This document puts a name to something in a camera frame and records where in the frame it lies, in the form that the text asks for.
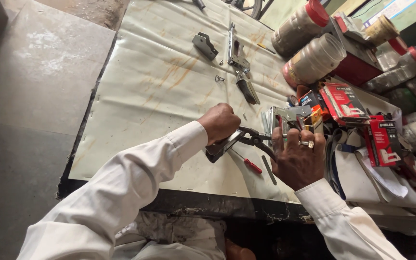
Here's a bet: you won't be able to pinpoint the person's left hand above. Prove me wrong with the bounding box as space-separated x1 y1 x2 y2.
198 103 241 146

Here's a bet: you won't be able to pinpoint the person's right hand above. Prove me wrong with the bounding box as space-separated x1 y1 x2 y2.
271 127 326 191

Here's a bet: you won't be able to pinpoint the black staple gun lever handle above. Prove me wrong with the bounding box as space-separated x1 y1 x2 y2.
205 129 247 163

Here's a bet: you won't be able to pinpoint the black pliers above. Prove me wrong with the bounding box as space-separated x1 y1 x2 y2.
237 126 277 162

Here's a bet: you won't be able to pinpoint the silver staple gun body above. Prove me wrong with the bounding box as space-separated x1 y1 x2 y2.
261 105 313 146

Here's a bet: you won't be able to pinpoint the black and silver lever part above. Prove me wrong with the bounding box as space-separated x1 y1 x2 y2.
234 71 261 105

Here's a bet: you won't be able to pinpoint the thin grey metal strip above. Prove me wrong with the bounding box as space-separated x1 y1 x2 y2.
261 155 277 186

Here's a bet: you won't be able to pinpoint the cream plastic table sheet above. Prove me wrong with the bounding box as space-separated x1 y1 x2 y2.
68 0 404 204

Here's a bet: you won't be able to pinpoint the orange and black staples box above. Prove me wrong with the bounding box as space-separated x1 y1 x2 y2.
298 90 332 122

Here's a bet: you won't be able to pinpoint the clear plastic jar without lid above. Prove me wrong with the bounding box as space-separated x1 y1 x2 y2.
282 33 347 89

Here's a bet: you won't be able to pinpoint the red staple gun package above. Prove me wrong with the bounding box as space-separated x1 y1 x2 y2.
363 115 404 168
318 82 371 126

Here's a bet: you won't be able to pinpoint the brown jar with red lid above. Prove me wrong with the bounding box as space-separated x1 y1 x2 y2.
271 0 330 59

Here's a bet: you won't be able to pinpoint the bicycle wheel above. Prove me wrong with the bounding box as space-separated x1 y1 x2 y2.
225 0 276 21

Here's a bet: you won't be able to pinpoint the red metal box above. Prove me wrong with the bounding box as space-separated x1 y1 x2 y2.
331 52 383 87

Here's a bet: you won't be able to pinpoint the person's white trousers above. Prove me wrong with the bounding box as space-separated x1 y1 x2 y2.
112 211 227 260

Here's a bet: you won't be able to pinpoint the white cloth bag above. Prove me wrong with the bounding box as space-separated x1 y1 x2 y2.
325 128 416 211

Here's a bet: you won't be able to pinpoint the yellowish tape roll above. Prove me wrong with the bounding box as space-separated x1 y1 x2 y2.
365 15 400 47

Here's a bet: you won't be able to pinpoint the heap of plastic jars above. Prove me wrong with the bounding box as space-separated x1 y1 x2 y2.
361 36 416 156

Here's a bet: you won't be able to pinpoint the printed cardboard box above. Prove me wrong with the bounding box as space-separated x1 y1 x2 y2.
352 0 416 33

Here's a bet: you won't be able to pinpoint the red-handled screwdriver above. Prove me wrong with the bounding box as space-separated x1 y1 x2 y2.
229 148 263 175

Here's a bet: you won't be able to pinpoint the bare metal staple gun frame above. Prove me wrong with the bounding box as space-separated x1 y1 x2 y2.
227 22 251 74

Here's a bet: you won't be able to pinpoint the small yellow-handled screwdriver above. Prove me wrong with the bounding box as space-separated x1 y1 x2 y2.
257 43 277 55

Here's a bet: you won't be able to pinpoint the grey metal bracket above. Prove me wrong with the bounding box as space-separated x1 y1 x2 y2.
192 32 219 61

